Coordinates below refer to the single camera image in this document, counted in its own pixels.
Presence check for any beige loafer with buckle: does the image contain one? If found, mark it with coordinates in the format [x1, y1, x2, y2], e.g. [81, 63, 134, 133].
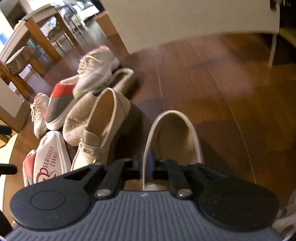
[71, 88, 132, 171]

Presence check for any grey plush slipper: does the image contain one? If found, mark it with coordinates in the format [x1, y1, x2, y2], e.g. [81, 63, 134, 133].
[62, 91, 98, 147]
[111, 68, 135, 95]

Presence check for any red grey cartoon slipper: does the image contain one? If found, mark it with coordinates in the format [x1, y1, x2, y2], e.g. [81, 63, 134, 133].
[45, 75, 79, 131]

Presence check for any white mesh sneaker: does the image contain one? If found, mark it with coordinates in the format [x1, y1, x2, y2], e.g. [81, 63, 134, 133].
[30, 92, 50, 139]
[73, 45, 120, 99]

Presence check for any white cabinet door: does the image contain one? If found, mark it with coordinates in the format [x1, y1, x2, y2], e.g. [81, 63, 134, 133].
[102, 0, 280, 53]

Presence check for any cardboard box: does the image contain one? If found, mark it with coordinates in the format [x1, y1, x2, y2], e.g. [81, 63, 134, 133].
[94, 11, 130, 57]

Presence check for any wooden chair with cushion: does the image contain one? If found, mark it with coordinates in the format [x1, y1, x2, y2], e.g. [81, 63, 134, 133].
[1, 46, 47, 100]

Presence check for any wooden dining table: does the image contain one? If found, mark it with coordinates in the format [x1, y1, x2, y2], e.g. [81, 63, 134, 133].
[1, 4, 80, 62]

